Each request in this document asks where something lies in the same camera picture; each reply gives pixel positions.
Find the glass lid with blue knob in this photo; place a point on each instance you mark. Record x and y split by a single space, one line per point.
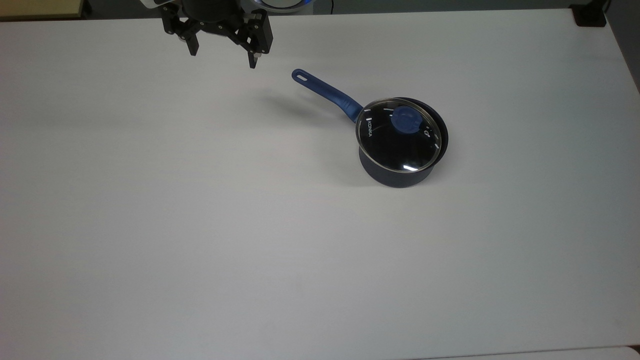
395 147

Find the black table clamp block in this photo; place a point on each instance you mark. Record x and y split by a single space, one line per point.
590 15

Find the dark blue saucepan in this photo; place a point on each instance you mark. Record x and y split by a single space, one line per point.
325 90

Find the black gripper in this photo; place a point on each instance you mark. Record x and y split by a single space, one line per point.
215 15

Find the light wooden board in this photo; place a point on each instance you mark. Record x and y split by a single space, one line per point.
40 7

